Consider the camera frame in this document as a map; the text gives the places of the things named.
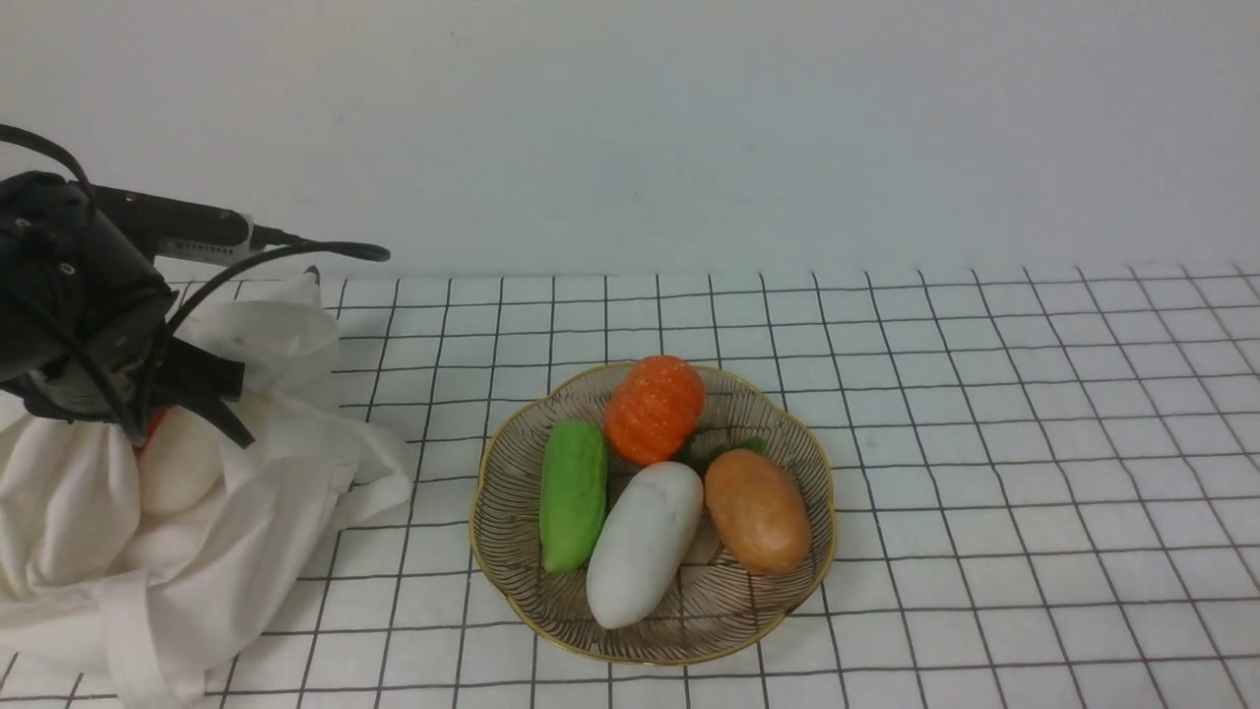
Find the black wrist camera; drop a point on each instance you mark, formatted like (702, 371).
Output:
(176, 229)

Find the brown toy potato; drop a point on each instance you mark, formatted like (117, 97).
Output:
(759, 512)

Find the green toy cucumber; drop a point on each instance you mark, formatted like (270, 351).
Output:
(573, 489)

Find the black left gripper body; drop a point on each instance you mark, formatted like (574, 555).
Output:
(82, 306)

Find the white toy radish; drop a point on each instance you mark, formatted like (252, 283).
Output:
(644, 539)

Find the green toy leaf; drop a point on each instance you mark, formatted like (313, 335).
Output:
(699, 456)

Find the white cloth bag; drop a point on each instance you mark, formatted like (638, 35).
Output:
(91, 584)

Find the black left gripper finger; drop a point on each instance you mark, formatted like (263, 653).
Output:
(186, 372)
(219, 412)

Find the gold-rimmed glass plate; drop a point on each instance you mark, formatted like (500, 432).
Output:
(715, 607)

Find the orange toy pumpkin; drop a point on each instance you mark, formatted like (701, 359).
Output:
(654, 410)

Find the white toy vegetable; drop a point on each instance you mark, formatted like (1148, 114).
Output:
(179, 462)

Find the white grid tablecloth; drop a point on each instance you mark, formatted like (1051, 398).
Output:
(1046, 487)

